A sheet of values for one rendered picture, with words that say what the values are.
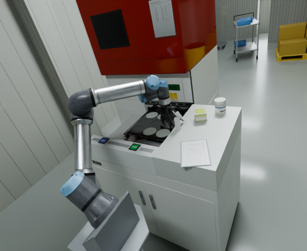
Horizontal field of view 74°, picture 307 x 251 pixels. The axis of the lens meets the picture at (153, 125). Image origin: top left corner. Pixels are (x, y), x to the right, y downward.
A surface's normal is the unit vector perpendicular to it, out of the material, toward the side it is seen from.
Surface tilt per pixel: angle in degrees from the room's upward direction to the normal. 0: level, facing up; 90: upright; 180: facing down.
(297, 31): 90
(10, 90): 90
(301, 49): 90
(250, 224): 0
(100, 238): 90
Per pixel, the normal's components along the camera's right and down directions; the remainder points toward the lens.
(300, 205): -0.20, -0.84
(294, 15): -0.48, 0.54
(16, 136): 0.86, 0.11
